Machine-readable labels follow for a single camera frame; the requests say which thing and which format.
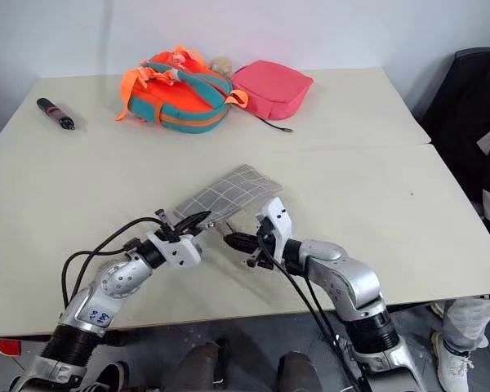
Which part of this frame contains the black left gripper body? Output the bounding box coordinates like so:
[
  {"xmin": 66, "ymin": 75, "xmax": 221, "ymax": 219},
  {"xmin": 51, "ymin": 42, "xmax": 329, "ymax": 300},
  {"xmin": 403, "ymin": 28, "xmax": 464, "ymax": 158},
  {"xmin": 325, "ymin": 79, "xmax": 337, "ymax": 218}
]
[{"xmin": 154, "ymin": 208, "xmax": 203, "ymax": 247}]

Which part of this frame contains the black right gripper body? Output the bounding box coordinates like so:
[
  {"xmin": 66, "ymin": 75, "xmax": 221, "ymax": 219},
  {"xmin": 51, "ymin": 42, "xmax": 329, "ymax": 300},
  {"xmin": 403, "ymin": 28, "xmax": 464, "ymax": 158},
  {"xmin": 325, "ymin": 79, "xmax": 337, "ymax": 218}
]
[{"xmin": 244, "ymin": 216, "xmax": 279, "ymax": 270}]

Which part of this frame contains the grey plaid pouch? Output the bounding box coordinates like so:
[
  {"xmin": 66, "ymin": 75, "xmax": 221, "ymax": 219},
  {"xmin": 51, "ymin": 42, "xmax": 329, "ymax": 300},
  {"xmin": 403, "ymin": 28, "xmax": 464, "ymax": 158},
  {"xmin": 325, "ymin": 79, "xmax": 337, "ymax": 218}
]
[{"xmin": 172, "ymin": 163, "xmax": 284, "ymax": 228}]

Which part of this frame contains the pink fabric pouch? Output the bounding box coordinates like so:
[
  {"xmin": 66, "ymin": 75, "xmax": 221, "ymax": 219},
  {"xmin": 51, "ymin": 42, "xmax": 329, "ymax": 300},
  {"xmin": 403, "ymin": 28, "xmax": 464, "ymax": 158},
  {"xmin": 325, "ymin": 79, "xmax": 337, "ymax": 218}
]
[{"xmin": 230, "ymin": 60, "xmax": 315, "ymax": 121}]

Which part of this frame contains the orange and teal backpack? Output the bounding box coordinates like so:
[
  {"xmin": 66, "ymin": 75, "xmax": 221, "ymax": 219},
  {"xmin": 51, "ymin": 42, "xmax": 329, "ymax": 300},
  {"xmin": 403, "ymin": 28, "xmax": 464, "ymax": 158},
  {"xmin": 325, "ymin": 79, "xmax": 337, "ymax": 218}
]
[{"xmin": 114, "ymin": 45, "xmax": 250, "ymax": 136}]

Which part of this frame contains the dark rounded shape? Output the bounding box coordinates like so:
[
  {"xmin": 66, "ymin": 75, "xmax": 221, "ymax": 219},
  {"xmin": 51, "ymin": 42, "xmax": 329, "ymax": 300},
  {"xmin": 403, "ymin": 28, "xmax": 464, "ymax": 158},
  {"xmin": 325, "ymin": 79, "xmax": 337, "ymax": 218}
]
[
  {"xmin": 277, "ymin": 350, "xmax": 324, "ymax": 392},
  {"xmin": 174, "ymin": 340, "xmax": 231, "ymax": 392}
]

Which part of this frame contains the beige plush toy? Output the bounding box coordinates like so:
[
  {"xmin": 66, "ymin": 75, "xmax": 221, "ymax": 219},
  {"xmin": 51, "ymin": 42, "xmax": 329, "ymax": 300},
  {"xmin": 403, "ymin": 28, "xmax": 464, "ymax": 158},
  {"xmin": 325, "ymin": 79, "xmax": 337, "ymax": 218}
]
[{"xmin": 209, "ymin": 56, "xmax": 234, "ymax": 77}]

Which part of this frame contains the black red marker pen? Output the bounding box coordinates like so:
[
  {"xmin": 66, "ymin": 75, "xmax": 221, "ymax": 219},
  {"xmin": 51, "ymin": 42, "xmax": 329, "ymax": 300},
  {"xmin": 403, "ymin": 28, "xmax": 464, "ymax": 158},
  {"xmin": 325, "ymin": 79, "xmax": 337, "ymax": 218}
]
[{"xmin": 36, "ymin": 97, "xmax": 77, "ymax": 132}]

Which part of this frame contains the red plastic object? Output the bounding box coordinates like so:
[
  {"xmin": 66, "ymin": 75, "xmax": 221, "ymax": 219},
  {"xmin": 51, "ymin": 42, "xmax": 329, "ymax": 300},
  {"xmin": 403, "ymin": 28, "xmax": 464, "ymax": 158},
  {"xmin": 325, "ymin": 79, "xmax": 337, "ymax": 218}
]
[{"xmin": 0, "ymin": 338, "xmax": 22, "ymax": 357}]

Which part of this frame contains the grey trouser leg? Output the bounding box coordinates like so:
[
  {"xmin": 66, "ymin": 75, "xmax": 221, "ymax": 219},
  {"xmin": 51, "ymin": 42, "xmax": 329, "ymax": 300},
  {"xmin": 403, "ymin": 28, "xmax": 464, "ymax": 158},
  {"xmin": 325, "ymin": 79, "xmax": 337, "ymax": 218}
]
[{"xmin": 441, "ymin": 292, "xmax": 490, "ymax": 351}]

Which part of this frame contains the white sneaker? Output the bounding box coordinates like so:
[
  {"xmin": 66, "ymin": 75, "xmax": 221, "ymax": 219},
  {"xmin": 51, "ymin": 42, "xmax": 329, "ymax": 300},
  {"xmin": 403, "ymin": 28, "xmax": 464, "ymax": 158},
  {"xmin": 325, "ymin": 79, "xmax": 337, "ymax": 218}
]
[{"xmin": 431, "ymin": 329, "xmax": 475, "ymax": 392}]

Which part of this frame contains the black chair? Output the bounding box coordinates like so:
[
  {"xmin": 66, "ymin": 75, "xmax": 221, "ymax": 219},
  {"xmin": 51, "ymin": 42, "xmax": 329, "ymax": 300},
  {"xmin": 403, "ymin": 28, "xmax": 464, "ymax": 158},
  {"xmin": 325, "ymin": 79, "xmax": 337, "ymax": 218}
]
[{"xmin": 417, "ymin": 47, "xmax": 490, "ymax": 229}]

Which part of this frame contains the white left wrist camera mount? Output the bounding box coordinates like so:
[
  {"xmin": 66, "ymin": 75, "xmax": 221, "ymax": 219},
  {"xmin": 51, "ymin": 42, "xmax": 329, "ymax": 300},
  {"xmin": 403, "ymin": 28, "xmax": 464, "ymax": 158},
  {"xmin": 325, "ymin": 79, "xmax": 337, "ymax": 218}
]
[{"xmin": 145, "ymin": 230, "xmax": 202, "ymax": 271}]

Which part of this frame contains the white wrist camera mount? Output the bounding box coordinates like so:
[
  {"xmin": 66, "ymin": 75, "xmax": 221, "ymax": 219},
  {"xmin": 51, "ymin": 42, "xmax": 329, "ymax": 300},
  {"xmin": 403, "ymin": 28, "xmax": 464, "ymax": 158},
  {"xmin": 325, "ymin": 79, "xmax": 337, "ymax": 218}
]
[
  {"xmin": 254, "ymin": 197, "xmax": 296, "ymax": 262},
  {"xmin": 145, "ymin": 230, "xmax": 202, "ymax": 271}
]

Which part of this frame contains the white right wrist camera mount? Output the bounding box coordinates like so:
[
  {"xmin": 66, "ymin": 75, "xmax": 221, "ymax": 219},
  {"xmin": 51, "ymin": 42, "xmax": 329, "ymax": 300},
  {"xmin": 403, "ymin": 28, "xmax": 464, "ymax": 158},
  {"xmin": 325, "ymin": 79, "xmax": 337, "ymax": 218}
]
[{"xmin": 254, "ymin": 197, "xmax": 296, "ymax": 262}]

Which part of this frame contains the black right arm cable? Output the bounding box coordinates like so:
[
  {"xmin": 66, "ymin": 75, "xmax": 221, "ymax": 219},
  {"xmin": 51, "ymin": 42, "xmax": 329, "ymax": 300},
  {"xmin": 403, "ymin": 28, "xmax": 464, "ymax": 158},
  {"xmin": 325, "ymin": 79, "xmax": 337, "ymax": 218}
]
[{"xmin": 256, "ymin": 231, "xmax": 375, "ymax": 392}]

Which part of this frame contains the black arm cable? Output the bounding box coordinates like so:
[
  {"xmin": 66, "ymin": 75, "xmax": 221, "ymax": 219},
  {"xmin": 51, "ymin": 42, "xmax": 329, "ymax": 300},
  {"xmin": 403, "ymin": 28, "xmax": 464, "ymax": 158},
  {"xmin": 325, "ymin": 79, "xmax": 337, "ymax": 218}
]
[
  {"xmin": 256, "ymin": 231, "xmax": 375, "ymax": 392},
  {"xmin": 60, "ymin": 215, "xmax": 176, "ymax": 308}
]

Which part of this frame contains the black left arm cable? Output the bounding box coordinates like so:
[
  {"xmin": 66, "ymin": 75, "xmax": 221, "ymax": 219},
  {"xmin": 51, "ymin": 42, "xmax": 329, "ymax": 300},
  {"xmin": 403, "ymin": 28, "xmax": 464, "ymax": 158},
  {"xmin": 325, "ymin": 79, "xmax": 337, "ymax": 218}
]
[{"xmin": 60, "ymin": 215, "xmax": 176, "ymax": 308}]

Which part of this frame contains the thin black cord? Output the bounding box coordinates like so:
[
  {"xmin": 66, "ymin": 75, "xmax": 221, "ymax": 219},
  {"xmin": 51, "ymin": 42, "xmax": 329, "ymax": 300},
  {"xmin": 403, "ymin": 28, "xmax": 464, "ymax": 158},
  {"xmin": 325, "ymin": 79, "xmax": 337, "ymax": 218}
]
[{"xmin": 252, "ymin": 115, "xmax": 294, "ymax": 134}]

